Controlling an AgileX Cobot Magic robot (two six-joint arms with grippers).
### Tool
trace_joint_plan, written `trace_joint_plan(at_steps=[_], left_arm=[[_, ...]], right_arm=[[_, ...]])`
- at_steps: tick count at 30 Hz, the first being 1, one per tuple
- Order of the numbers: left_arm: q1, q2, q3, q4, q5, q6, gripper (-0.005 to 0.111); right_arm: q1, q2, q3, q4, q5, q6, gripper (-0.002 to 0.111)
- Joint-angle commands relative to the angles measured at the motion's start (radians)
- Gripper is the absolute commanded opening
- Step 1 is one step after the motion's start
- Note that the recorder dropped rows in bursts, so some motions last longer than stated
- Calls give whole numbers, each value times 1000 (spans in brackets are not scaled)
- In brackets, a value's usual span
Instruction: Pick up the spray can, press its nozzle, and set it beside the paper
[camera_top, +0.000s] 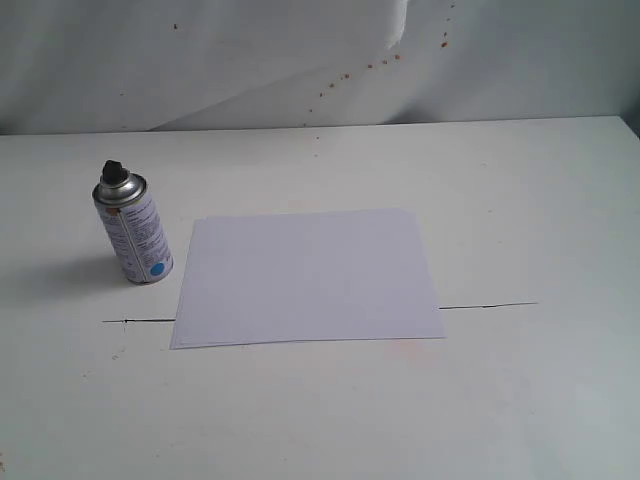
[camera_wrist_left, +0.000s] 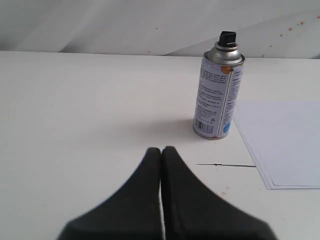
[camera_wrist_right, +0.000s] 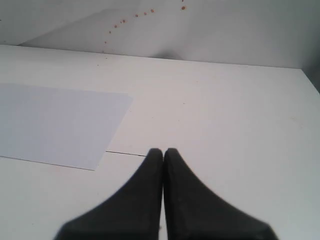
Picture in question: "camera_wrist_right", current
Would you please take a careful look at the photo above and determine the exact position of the white backdrop paper sheet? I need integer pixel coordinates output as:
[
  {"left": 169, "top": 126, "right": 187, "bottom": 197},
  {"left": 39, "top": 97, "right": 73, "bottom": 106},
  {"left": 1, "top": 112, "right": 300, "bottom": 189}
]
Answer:
[{"left": 21, "top": 6, "right": 182, "bottom": 60}]

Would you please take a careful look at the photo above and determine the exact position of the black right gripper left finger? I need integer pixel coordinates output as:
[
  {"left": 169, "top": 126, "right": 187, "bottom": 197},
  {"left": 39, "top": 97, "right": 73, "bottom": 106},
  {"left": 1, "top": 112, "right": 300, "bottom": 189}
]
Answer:
[{"left": 55, "top": 148, "right": 163, "bottom": 240}]

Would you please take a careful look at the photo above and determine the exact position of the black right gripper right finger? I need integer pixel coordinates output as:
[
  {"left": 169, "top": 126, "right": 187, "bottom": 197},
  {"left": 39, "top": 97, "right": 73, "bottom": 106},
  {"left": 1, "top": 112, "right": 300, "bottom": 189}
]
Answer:
[{"left": 163, "top": 148, "right": 278, "bottom": 240}]

